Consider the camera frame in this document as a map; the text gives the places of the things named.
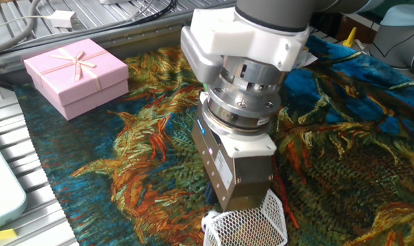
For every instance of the silver Schunk gripper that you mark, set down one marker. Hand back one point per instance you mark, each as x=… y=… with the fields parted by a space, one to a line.
x=251 y=181

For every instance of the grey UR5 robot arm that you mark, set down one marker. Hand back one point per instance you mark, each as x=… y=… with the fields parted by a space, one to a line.
x=261 y=37

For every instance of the sunflower painting print cloth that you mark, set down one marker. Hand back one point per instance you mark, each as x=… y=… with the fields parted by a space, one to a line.
x=330 y=153

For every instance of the pink gift box with ribbon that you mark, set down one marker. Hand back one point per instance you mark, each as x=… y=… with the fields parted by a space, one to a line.
x=77 y=78

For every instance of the white teach pendant red button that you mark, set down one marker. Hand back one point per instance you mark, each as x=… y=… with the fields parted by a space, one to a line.
x=5 y=191

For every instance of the white power adapter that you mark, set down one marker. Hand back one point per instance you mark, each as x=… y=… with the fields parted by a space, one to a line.
x=61 y=18

